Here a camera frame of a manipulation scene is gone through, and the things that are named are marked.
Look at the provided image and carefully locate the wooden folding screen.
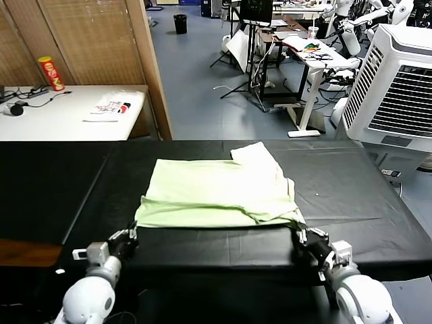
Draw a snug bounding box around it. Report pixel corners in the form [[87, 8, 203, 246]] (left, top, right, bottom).
[[0, 0, 173, 141]]

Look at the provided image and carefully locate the white humanoid robot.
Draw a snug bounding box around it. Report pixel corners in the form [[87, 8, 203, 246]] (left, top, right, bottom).
[[322, 0, 416, 58]]

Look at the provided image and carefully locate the red chips can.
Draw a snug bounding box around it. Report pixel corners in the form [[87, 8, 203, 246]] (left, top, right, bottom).
[[37, 55, 65, 92]]

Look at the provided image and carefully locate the black tripod stand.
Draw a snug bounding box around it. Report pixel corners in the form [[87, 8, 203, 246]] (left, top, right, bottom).
[[210, 19, 268, 104]]

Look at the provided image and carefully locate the folded white printed shirt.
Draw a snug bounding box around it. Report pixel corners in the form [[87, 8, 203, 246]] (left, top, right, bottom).
[[82, 90, 146, 123]]

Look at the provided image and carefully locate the silver laptop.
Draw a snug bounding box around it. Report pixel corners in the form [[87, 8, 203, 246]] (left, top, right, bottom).
[[275, 30, 310, 40]]

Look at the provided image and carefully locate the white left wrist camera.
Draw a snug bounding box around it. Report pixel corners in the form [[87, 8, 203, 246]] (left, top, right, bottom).
[[72, 241, 111, 268]]

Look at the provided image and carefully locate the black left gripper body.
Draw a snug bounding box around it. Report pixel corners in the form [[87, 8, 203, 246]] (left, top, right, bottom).
[[107, 234, 140, 261]]

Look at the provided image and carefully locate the dark brown desk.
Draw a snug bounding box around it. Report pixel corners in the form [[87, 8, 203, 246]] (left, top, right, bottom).
[[259, 16, 312, 102]]

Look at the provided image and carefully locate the black power strip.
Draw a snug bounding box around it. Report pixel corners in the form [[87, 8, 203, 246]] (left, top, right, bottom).
[[26, 85, 50, 99]]

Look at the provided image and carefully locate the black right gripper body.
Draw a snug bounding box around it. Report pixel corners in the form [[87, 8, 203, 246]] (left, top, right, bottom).
[[296, 232, 334, 268]]

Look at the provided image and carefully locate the black cable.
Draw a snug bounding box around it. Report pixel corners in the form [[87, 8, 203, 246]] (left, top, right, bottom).
[[16, 89, 73, 109]]

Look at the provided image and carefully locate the white leaning board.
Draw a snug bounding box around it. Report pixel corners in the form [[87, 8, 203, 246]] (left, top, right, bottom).
[[225, 29, 252, 74]]

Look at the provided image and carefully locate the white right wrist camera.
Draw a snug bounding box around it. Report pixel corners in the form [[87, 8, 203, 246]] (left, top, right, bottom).
[[329, 240, 354, 268]]

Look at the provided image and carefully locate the white robot with black cables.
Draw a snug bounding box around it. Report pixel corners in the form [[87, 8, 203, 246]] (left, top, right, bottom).
[[319, 57, 364, 91]]

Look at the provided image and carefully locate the white side table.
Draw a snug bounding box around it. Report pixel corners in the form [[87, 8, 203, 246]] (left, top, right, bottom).
[[0, 84, 151, 142]]

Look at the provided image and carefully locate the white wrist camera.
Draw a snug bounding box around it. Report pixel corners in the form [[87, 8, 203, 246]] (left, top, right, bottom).
[[72, 241, 111, 268], [329, 240, 354, 268]]

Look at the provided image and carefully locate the brown wooden table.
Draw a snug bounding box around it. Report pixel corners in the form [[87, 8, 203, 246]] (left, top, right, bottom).
[[0, 238, 63, 268]]

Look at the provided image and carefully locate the white air cooler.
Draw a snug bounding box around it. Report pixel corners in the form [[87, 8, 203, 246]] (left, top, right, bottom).
[[340, 23, 432, 184]]

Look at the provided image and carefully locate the black table cover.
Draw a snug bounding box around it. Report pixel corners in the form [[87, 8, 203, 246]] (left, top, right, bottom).
[[0, 139, 432, 291]]

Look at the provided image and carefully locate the black trash bin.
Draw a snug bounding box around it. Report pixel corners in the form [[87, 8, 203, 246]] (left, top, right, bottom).
[[173, 14, 188, 34]]

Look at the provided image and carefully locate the white robot base shell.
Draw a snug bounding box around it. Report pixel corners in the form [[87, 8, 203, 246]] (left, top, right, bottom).
[[330, 97, 349, 128]]

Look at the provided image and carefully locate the light green t-shirt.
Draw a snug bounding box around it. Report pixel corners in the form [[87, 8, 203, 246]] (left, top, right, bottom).
[[134, 141, 307, 230]]

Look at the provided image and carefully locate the white standing desk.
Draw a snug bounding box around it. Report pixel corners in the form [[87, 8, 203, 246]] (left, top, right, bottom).
[[286, 40, 352, 138]]

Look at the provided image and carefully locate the pale cloth on desk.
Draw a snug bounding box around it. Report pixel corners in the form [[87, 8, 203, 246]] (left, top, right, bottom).
[[281, 35, 310, 51]]

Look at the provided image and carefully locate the black monitor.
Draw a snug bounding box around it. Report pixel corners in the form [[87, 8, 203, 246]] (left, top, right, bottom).
[[240, 0, 273, 27]]

